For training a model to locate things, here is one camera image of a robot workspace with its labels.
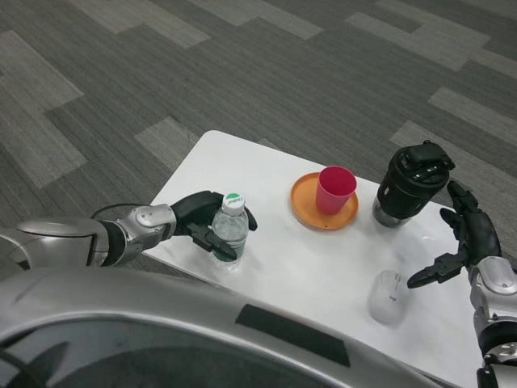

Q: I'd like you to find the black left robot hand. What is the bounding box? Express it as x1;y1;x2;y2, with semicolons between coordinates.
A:
169;190;259;262

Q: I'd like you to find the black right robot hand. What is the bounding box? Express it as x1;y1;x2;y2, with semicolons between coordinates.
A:
406;180;503;289

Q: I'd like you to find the clear water bottle green label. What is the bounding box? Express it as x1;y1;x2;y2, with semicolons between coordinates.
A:
210;192;250;271

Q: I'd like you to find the black travel mug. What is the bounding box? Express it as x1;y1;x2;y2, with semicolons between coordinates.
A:
372;140;456;227

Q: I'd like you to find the orange round plate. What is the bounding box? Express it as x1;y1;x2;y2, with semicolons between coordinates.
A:
290;171;359;231

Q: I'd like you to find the white computer mouse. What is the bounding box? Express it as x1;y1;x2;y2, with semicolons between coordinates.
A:
369;269;409;326

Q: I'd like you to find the silver robot chest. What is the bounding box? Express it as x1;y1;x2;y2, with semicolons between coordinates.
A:
0;265;439;388

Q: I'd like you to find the pink plastic cup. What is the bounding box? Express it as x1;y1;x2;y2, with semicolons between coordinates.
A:
315;165;358;215

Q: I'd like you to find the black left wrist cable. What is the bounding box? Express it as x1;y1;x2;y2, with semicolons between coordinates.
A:
91;202;141;220

